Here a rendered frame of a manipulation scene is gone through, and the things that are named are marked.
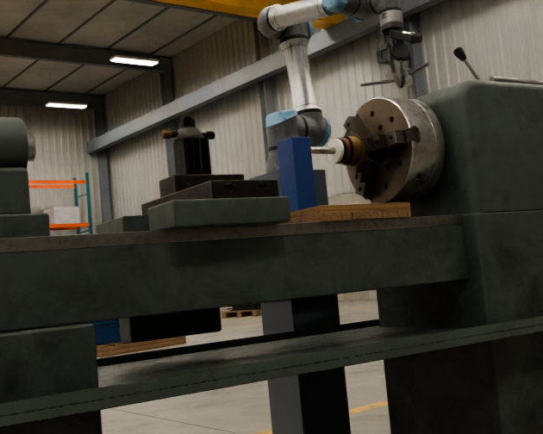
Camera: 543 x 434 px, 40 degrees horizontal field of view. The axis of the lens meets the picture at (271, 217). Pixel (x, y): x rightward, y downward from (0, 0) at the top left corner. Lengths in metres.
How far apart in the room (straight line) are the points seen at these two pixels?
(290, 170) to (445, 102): 0.52
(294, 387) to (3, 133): 1.37
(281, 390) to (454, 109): 1.13
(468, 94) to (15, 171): 1.26
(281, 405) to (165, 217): 1.19
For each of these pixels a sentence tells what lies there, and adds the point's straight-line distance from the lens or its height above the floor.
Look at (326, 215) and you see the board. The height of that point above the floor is 0.88.
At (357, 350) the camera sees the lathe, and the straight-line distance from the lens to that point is 1.78.
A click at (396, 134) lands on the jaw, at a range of 2.14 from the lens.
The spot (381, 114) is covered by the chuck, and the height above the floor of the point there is 1.18.
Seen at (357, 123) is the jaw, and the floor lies 1.17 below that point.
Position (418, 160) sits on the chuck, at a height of 1.02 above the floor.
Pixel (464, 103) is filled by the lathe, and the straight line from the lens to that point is 2.24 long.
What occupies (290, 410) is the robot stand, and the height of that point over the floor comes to 0.28.
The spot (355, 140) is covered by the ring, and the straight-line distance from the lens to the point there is 2.18.
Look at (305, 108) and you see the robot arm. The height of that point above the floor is 1.34.
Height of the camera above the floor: 0.74
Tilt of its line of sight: 4 degrees up
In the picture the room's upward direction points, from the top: 5 degrees counter-clockwise
